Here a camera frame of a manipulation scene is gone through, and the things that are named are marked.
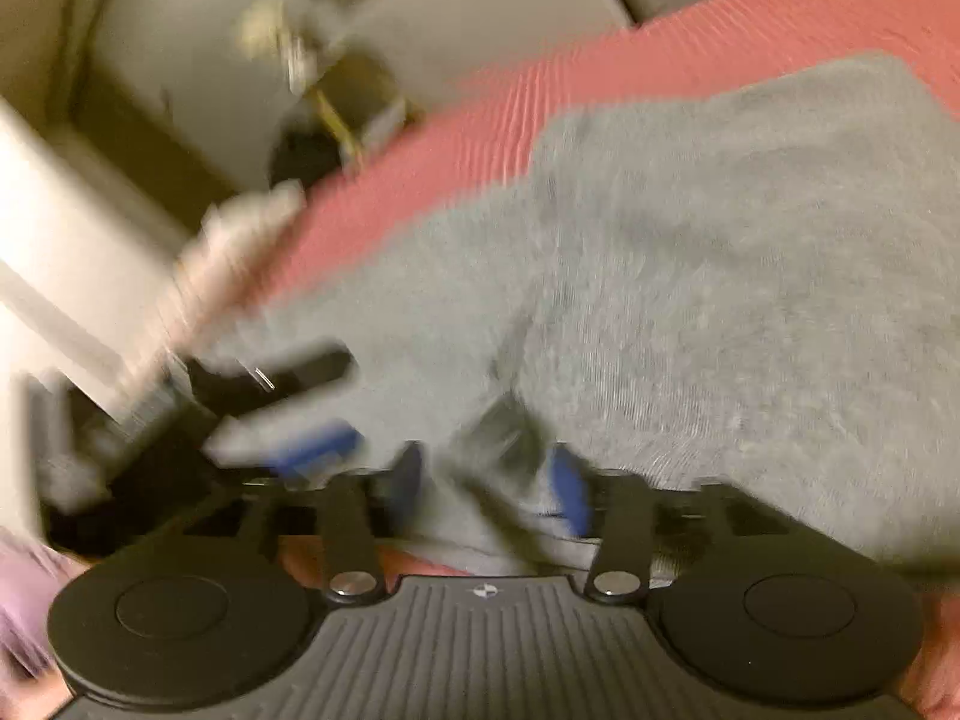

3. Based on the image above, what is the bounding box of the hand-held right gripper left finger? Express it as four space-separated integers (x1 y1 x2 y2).
184 442 428 607

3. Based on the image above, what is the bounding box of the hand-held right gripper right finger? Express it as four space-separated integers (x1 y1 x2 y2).
550 448 797 605

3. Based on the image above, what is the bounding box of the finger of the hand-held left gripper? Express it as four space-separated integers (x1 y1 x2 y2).
186 340 355 411
208 418 364 479

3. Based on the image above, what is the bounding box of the person's left forearm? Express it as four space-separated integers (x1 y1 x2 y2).
161 184 305 372

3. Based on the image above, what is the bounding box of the purple clothing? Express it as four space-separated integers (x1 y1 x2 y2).
0 529 80 691

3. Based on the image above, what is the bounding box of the pink ribbed blanket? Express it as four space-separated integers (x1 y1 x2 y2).
270 0 960 308

